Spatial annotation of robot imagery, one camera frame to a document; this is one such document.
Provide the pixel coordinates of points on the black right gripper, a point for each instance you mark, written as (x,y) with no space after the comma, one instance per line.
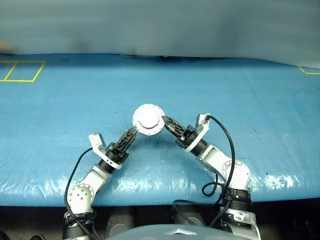
(188,136)

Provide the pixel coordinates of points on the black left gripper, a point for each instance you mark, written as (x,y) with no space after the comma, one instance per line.
(116,153)

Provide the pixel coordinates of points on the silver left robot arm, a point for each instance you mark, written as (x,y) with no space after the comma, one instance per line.
(81,197)

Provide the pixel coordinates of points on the blue plastic table cover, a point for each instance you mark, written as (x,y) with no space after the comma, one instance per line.
(75,112)

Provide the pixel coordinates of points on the grey rounded cylinder shape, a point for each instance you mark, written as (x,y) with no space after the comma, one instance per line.
(192,217)
(120,221)

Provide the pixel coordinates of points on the grey robot torso with emblem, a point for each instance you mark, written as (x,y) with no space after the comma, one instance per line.
(160,232)

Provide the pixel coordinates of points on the yellow tape double-square outline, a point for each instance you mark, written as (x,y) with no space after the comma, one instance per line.
(20,80)

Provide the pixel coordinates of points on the yellow tape corner outline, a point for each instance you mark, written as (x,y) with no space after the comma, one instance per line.
(312,73)

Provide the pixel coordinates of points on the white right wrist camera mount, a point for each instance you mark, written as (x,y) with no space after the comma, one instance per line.
(201,123)

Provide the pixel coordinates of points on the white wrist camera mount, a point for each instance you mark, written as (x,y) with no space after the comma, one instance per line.
(96,141)
(201,123)

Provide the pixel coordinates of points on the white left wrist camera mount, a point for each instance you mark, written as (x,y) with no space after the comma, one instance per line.
(96,141)

